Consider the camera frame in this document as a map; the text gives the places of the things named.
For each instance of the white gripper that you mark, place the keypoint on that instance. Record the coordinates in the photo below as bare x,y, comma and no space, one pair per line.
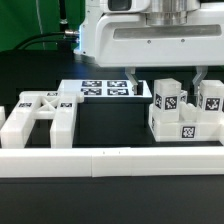
152,33

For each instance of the white chair seat part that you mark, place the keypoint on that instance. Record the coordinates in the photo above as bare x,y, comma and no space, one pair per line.
188,128

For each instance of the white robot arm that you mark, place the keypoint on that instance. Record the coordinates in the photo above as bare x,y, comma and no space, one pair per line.
85,50

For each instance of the tagged white cube nut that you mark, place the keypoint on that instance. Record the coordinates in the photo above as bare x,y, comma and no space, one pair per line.
183,96

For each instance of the white left fence piece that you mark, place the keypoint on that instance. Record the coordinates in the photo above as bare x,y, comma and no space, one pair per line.
2,116

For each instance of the white marker base plate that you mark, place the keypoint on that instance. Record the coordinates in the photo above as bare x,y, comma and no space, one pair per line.
103,88

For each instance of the white front fence rail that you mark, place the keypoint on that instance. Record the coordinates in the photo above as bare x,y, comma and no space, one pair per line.
105,162

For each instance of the white chair back frame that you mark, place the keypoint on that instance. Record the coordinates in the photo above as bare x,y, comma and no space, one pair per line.
59,107

